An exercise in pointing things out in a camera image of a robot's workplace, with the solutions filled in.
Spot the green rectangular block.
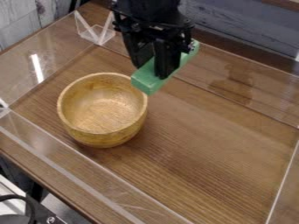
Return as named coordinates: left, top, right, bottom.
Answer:
left=130, top=39, right=200, bottom=95

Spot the clear acrylic tray wall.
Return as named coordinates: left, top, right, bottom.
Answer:
left=0, top=105, right=192, bottom=224

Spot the clear acrylic corner bracket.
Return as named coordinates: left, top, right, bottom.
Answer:
left=73, top=10, right=116, bottom=46

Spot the light wooden bowl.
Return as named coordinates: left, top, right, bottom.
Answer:
left=57, top=73, right=148, bottom=148

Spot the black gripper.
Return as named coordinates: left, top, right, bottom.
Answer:
left=109, top=0, right=193, bottom=80

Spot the black cable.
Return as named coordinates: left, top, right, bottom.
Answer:
left=0, top=194, right=38, bottom=224

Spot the black table leg bracket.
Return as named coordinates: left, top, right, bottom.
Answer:
left=26, top=183, right=67, bottom=224

